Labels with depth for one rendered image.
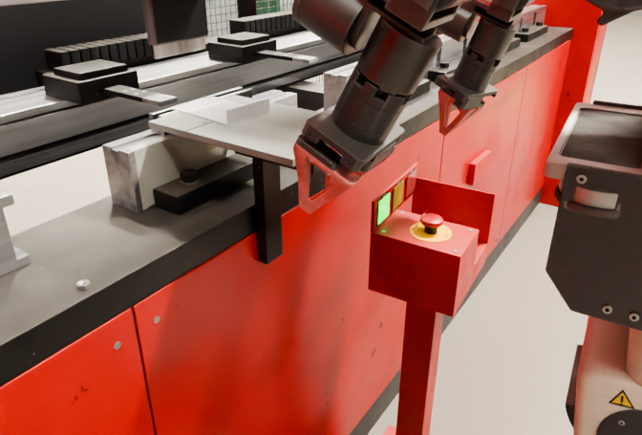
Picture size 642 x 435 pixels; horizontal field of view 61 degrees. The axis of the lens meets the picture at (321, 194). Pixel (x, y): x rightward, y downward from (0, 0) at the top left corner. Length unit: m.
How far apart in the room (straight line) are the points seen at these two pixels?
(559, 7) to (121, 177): 2.29
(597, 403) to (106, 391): 0.58
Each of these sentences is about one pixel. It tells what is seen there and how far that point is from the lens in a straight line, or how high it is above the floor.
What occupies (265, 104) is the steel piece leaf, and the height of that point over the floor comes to 1.01.
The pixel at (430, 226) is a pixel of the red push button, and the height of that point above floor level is 0.80.
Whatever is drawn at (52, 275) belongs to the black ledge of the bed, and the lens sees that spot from 0.73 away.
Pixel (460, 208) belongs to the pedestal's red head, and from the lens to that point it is 1.08.
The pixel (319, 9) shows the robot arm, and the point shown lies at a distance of 0.48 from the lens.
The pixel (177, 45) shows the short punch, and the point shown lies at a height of 1.09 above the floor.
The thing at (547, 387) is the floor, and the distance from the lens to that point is 1.88.
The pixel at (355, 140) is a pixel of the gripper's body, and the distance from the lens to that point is 0.49.
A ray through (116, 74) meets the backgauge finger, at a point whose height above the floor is 1.02.
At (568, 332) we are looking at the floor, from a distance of 2.12.
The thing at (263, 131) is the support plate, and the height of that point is 1.00.
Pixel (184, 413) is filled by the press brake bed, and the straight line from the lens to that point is 0.89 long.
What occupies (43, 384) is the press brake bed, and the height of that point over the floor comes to 0.80.
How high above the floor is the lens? 1.24
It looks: 25 degrees down
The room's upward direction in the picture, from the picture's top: straight up
